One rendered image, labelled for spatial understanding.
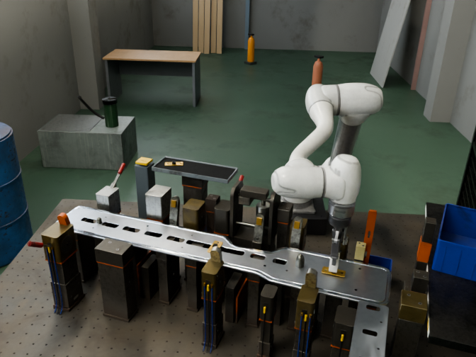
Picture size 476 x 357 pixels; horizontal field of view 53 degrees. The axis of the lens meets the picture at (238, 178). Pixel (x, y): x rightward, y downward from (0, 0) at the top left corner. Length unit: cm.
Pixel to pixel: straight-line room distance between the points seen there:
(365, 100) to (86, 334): 146
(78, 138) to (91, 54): 204
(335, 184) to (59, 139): 385
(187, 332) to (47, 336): 54
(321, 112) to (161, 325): 106
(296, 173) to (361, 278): 49
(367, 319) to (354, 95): 91
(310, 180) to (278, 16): 974
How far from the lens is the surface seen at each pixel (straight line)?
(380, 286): 180
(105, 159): 500
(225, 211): 199
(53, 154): 517
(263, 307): 172
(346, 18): 1133
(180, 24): 1136
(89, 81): 690
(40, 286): 233
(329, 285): 176
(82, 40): 680
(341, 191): 158
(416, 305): 166
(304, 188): 155
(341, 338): 168
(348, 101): 204
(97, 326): 206
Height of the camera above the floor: 207
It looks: 26 degrees down
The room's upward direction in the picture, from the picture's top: 1 degrees clockwise
